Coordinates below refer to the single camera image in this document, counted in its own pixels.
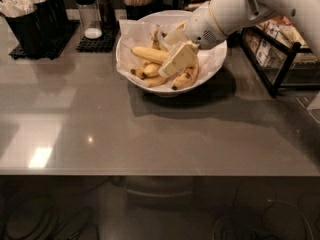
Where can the black wire condiment rack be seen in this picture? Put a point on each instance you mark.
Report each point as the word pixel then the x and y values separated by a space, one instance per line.
pixel 290 76

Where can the condiment packets in rack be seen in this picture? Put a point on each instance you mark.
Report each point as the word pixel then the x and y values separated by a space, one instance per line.
pixel 266 54

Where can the short left yellow banana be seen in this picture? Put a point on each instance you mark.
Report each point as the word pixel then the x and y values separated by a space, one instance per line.
pixel 146 70

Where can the white ceramic bowl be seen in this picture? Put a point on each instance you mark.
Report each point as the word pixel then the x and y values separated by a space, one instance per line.
pixel 213 64

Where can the white plastic cutlery bunch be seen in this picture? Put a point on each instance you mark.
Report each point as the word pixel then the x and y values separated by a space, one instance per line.
pixel 17 8

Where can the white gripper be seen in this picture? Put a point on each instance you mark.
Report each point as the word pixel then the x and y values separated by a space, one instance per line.
pixel 201 28

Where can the clear salt shaker black cap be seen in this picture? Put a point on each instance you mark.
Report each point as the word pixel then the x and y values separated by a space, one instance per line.
pixel 89 18

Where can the black cutlery holder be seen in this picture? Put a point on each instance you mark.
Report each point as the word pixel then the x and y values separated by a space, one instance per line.
pixel 28 31
pixel 52 16

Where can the black rear cutlery holder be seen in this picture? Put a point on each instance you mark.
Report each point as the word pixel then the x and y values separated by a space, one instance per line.
pixel 52 16

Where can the black rubber mat left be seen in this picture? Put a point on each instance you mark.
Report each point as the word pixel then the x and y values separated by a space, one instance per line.
pixel 56 45

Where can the black front cutlery holder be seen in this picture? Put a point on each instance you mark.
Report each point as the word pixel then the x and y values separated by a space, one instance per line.
pixel 28 31

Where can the black rubber mat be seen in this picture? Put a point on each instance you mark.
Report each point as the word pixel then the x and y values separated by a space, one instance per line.
pixel 103 44
pixel 56 45

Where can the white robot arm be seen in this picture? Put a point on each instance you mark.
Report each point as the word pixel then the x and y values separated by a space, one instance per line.
pixel 233 15

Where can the dark pepper shaker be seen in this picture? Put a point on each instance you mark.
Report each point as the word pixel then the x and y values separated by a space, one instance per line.
pixel 107 13

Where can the black stir stick holder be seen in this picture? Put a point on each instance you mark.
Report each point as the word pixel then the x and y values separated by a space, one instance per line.
pixel 138 12

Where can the black rubber mat centre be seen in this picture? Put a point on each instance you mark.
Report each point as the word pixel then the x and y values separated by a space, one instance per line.
pixel 103 44

